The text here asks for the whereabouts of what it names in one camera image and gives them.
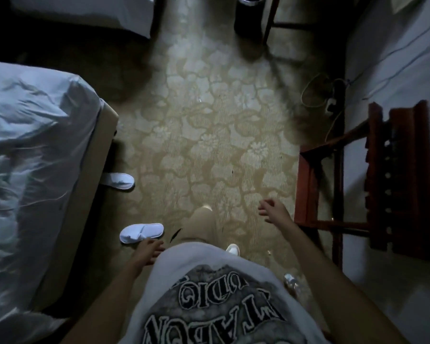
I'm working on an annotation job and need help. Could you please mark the person's right hand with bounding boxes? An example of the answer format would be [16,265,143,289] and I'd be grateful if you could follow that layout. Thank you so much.
[258,198,294,230]

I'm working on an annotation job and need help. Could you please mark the person's left hand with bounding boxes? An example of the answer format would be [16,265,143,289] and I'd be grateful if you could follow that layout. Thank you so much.
[130,238,165,268]

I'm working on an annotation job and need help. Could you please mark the person's left forearm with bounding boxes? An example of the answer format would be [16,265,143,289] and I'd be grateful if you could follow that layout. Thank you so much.
[61,260,153,344]

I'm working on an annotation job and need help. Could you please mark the person's right forearm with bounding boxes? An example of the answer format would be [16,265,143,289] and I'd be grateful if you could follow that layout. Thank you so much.
[281,222,409,344]

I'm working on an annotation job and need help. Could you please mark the person's beige trousers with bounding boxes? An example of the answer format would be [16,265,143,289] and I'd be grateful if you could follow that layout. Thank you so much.
[170,207,223,248]

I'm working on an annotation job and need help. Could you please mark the person's white printed t-shirt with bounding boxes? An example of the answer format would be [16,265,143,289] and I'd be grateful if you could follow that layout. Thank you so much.
[118,241,330,344]

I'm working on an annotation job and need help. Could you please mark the white slipper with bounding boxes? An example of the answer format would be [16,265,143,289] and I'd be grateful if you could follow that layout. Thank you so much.
[100,172,135,191]
[119,222,164,245]

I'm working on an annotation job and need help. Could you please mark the wooden luggage rack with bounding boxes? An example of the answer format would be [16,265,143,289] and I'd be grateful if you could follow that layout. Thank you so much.
[293,100,430,271]

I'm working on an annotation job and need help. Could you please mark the red-brown wooden desk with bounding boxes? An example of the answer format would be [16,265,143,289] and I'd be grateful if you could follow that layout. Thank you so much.
[263,0,344,47]

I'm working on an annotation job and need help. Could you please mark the black trash bin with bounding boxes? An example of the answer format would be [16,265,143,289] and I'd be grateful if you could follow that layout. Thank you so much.
[235,0,266,36]

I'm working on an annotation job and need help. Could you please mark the straight white floor cable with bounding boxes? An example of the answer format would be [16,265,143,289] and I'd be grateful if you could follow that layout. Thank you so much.
[324,107,345,142]

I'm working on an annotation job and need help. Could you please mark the looped white floor cable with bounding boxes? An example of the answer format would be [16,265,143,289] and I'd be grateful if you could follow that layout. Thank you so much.
[300,73,336,108]

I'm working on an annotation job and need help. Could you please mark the thin black wall cable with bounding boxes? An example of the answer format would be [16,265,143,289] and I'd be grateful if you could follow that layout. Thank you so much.
[347,10,430,86]
[362,37,430,101]

